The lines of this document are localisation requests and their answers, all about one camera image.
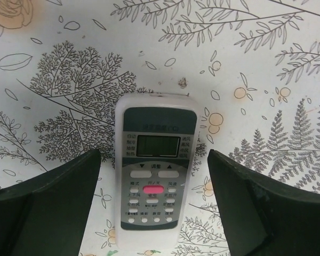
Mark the grey white remote control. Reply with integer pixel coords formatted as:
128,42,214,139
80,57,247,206
115,93,199,251

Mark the floral tablecloth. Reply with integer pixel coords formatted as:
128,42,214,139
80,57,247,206
0,1,320,255

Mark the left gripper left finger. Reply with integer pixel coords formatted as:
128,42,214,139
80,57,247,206
0,149,100,256

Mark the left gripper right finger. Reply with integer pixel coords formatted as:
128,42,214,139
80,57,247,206
207,150,320,255

